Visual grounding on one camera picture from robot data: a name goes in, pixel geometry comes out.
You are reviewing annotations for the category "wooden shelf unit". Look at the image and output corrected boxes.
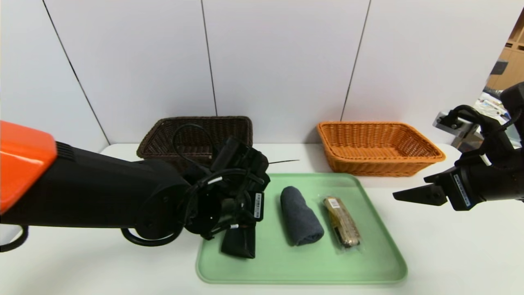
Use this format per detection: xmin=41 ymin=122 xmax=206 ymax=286
xmin=485 ymin=10 xmax=524 ymax=93

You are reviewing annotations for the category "black camera cable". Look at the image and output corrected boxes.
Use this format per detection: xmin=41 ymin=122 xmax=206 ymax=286
xmin=172 ymin=123 xmax=218 ymax=165

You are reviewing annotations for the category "black cloth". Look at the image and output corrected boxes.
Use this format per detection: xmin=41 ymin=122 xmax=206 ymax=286
xmin=221 ymin=223 xmax=257 ymax=259

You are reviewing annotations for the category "orange wicker basket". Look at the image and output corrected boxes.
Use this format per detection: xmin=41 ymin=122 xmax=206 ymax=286
xmin=316 ymin=121 xmax=446 ymax=177

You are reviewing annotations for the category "grey towel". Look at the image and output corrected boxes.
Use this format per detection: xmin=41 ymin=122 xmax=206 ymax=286
xmin=280 ymin=186 xmax=325 ymax=246

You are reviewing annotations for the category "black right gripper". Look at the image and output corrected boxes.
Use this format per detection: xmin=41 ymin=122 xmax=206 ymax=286
xmin=392 ymin=162 xmax=517 ymax=211

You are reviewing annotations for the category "light green plastic tray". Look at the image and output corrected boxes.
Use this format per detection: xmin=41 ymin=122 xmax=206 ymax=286
xmin=196 ymin=172 xmax=408 ymax=284

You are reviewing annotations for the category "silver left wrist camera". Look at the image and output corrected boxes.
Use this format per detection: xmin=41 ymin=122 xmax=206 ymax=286
xmin=211 ymin=136 xmax=271 ymax=183

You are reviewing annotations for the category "clear-wrapped brown snack bar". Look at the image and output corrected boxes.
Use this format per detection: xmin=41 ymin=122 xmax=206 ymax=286
xmin=318 ymin=195 xmax=365 ymax=251

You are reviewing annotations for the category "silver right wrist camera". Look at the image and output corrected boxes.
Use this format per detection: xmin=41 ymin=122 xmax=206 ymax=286
xmin=433 ymin=111 xmax=471 ymax=138

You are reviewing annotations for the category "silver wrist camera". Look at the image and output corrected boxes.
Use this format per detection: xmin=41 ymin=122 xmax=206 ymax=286
xmin=211 ymin=136 xmax=271 ymax=183
xmin=433 ymin=111 xmax=471 ymax=138

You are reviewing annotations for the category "black corrugated hose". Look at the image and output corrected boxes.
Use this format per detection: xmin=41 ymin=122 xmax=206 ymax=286
xmin=0 ymin=225 xmax=29 ymax=253

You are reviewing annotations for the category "dark brown wicker basket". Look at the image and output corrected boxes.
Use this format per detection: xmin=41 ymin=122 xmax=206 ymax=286
xmin=136 ymin=116 xmax=253 ymax=172

